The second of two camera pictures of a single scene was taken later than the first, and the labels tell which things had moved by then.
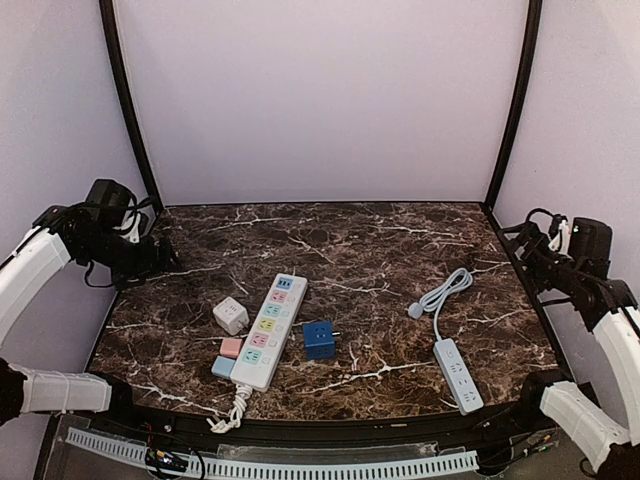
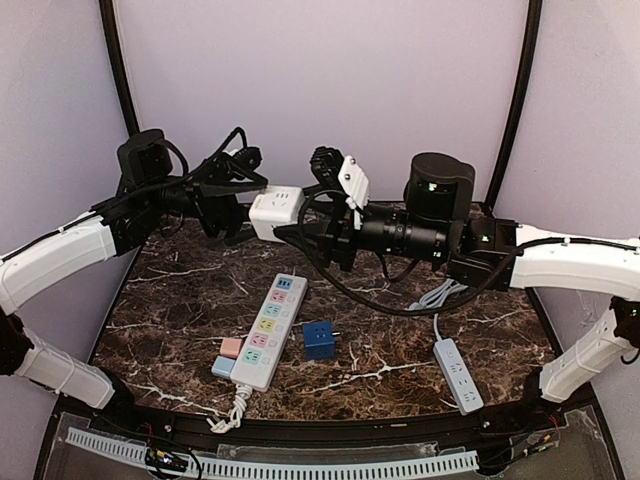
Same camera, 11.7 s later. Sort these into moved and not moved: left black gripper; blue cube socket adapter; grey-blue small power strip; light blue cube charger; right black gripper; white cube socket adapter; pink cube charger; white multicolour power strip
Moved: white cube socket adapter; left black gripper; right black gripper
Not moved: blue cube socket adapter; pink cube charger; light blue cube charger; white multicolour power strip; grey-blue small power strip
